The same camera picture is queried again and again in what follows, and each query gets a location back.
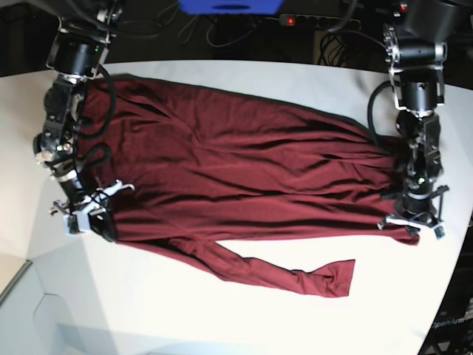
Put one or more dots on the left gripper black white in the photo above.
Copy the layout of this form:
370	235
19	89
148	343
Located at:
416	210

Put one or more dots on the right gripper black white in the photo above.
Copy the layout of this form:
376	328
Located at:
97	204

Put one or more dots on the dark red long-sleeve t-shirt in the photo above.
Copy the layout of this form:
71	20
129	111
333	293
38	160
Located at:
210	165

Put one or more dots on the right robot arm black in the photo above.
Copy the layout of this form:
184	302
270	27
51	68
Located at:
85	31

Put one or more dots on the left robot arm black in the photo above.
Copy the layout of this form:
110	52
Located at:
416	45

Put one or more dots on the black OpenArm labelled case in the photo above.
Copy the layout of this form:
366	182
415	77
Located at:
451	330

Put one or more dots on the blue box at table back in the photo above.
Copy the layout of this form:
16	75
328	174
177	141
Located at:
196	7

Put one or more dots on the black power strip red light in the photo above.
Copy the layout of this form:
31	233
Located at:
308	21

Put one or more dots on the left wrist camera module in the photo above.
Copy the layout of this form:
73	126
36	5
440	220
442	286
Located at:
439	231

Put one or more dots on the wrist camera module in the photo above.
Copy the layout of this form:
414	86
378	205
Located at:
439	231
76	224

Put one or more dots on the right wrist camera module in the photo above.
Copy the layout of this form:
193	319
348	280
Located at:
76	224

